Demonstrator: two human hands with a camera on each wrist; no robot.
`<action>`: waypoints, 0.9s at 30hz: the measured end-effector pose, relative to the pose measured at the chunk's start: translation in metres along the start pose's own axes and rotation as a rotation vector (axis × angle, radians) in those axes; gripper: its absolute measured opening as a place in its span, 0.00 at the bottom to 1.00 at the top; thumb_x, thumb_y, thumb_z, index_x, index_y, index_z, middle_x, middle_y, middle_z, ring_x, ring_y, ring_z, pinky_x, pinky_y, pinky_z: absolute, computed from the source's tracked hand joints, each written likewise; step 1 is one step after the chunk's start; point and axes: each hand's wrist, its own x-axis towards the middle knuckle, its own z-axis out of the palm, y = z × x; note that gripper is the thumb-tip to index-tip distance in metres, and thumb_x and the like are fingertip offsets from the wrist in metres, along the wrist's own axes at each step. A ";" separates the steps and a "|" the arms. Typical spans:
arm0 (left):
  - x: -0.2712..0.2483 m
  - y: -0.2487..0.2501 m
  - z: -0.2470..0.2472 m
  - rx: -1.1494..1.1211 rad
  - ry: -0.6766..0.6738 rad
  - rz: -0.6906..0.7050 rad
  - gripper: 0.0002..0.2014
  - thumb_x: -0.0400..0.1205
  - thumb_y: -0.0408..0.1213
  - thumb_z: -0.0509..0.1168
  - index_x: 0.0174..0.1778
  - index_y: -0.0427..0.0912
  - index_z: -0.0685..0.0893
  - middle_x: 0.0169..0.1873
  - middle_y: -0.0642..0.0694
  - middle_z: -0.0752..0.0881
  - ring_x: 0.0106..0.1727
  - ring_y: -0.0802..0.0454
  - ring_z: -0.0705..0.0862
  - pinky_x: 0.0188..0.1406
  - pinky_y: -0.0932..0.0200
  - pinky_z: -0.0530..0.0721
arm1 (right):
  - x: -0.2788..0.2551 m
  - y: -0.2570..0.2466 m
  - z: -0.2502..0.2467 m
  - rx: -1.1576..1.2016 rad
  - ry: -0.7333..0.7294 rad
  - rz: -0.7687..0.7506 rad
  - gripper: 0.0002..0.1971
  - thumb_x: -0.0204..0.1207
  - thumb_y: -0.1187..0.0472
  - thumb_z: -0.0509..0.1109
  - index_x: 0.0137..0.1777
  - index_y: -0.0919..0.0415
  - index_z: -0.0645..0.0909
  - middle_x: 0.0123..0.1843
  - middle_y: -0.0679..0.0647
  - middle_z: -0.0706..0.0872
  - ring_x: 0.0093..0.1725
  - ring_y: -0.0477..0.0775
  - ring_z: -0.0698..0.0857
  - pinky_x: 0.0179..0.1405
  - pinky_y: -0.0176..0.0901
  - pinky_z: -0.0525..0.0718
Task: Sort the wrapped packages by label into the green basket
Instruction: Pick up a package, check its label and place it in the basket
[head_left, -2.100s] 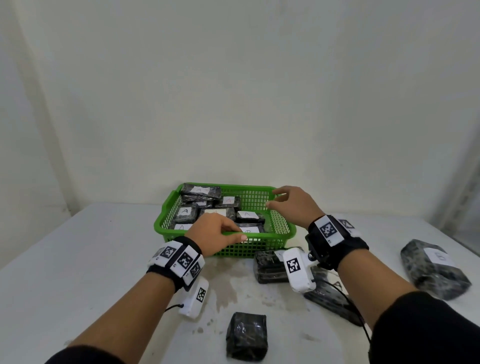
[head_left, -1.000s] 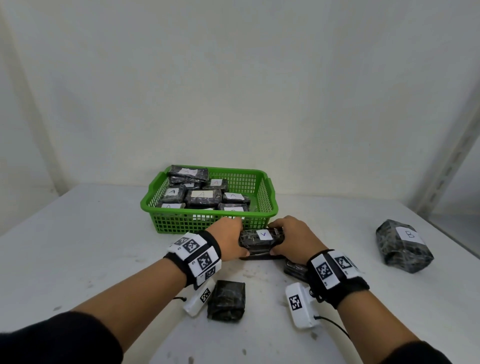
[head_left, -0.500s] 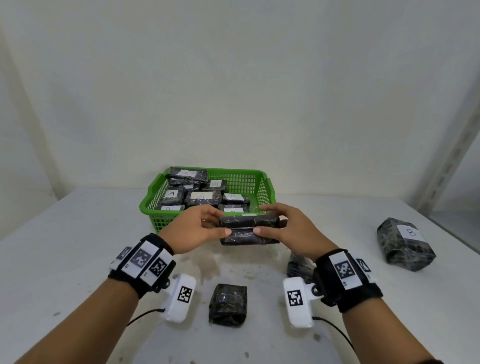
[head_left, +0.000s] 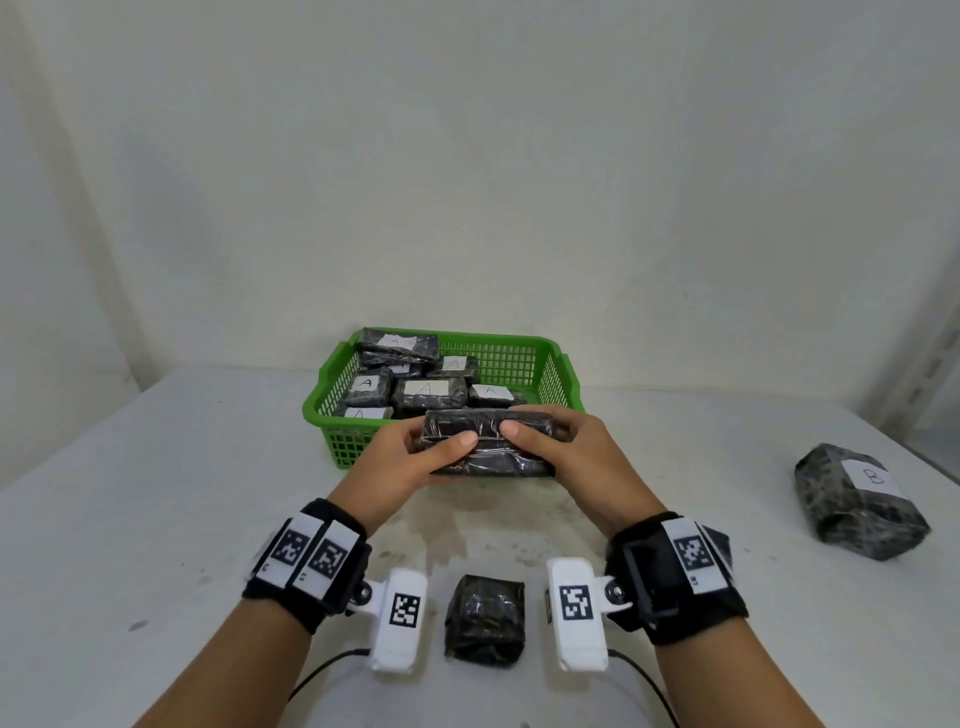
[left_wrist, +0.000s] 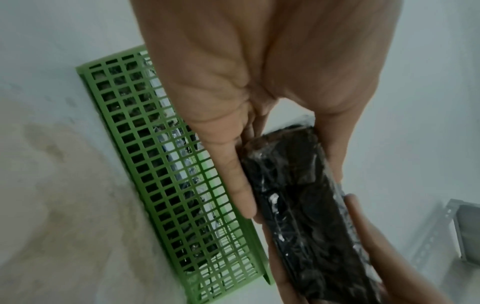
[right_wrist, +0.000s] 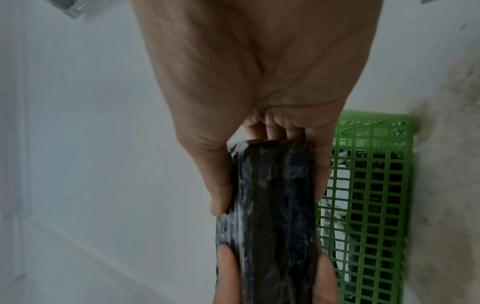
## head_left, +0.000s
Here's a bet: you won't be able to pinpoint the person's left hand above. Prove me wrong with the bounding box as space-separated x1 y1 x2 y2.
327 414 481 539

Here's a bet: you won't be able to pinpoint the person's right hand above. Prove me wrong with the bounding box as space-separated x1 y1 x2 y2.
499 407 670 540

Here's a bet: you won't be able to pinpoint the black packets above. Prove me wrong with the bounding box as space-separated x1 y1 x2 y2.
335 326 541 421

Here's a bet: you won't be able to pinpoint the green plastic basket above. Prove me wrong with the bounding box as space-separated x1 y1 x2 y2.
302 327 586 472

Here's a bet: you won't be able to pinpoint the small black cube packet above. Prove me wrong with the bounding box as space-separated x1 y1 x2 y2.
443 574 526 669

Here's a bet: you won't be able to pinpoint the large black packet labelled B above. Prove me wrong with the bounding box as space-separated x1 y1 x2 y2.
794 442 933 564

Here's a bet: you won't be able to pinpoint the person's left forearm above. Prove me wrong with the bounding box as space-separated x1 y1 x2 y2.
134 599 313 728

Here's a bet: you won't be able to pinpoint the person's right forearm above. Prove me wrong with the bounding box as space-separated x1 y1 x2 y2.
653 618 826 728

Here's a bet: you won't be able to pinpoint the black wristband with marker tags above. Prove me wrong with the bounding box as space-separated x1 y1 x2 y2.
603 512 750 646
241 498 373 635

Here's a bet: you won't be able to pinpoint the black cable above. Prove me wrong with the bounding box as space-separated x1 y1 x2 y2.
607 650 680 728
287 649 373 703

